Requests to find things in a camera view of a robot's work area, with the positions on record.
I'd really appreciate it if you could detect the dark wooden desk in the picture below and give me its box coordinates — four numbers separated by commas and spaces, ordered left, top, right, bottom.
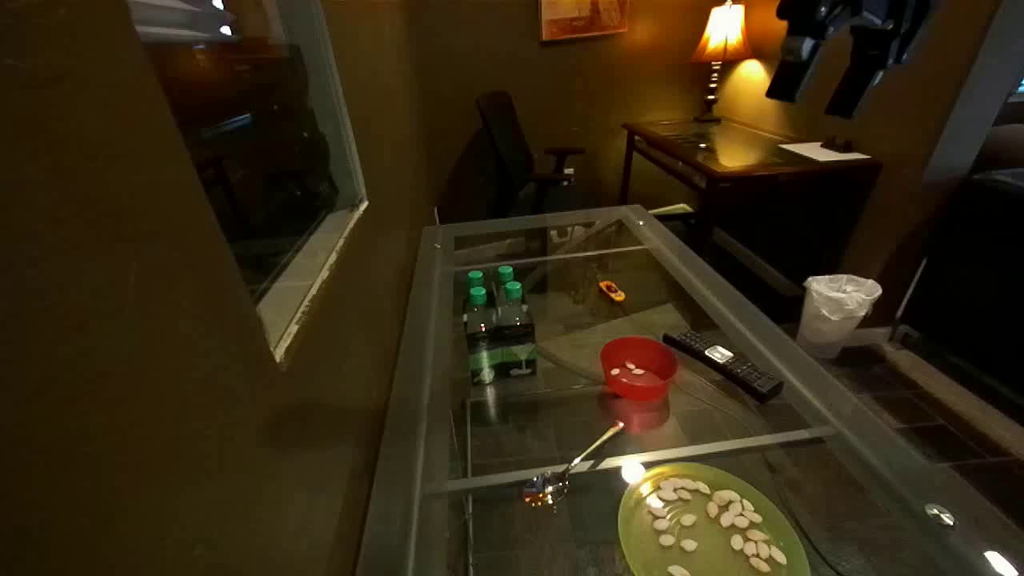
616, 116, 886, 280

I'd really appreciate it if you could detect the white paper sheet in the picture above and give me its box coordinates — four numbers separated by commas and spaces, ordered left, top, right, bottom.
778, 136, 873, 166

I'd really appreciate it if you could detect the black remote control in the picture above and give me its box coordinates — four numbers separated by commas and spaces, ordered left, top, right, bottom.
658, 325, 788, 405

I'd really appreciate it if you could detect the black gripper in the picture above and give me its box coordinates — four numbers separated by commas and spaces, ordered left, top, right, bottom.
765, 0, 944, 122

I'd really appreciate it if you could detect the white-framed window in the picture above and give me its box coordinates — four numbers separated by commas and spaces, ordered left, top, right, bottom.
123, 0, 371, 369

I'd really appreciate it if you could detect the framed wall picture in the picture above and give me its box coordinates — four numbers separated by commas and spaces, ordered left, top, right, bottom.
538, 0, 633, 43

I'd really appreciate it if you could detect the black office chair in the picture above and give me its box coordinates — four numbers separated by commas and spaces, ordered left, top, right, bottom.
470, 85, 587, 218

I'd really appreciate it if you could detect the small colourful trinket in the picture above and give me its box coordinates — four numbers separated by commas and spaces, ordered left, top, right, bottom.
517, 478, 572, 513

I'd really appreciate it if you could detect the pack of green-capped bottles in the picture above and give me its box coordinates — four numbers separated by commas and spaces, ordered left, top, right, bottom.
456, 263, 539, 391

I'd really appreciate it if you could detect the yellow-green plastic plate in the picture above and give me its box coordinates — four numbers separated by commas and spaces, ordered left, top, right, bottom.
613, 459, 817, 576

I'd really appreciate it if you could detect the lit table lamp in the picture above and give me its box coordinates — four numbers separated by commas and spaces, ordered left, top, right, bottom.
688, 0, 751, 123

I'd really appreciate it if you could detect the glass table with metal frame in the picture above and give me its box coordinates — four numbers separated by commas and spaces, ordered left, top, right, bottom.
356, 201, 1024, 576

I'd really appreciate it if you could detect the thin white stick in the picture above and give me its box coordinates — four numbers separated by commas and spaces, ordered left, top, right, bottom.
559, 419, 630, 481

